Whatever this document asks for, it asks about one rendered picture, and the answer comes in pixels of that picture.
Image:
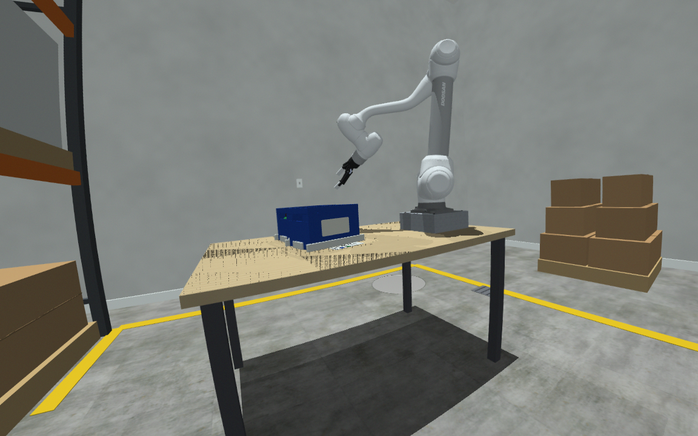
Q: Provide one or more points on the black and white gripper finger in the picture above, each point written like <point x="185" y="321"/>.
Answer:
<point x="344" y="178"/>
<point x="343" y="168"/>

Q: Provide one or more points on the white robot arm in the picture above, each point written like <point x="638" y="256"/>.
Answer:
<point x="436" y="172"/>

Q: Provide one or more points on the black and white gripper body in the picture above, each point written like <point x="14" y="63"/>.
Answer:
<point x="352" y="164"/>

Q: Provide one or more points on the blue crate with dividers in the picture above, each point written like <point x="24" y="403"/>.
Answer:
<point x="321" y="223"/>
<point x="283" y="229"/>

